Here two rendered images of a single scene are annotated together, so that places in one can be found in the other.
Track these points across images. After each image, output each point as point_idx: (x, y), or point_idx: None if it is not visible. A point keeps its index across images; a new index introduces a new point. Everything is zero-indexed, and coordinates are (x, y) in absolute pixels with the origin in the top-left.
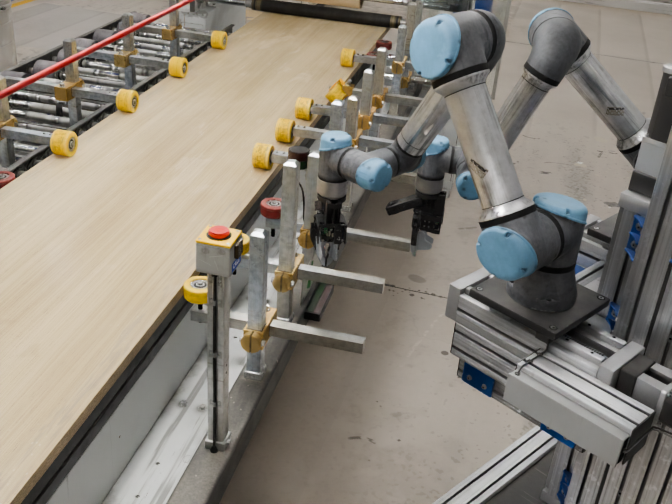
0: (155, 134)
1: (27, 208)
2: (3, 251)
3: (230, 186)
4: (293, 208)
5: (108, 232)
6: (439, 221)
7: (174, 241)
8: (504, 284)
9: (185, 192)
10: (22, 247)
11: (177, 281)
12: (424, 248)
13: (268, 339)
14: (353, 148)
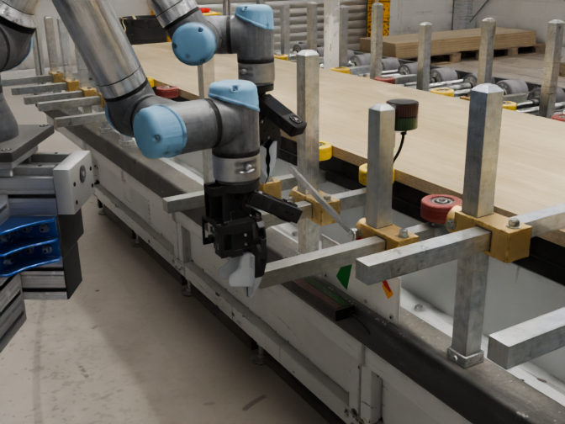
0: None
1: (546, 132)
2: (463, 119)
3: (529, 198)
4: (297, 107)
5: (459, 142)
6: (204, 220)
7: (409, 154)
8: (21, 132)
9: (530, 177)
10: (463, 123)
11: (335, 143)
12: (228, 275)
13: (291, 246)
14: (228, 16)
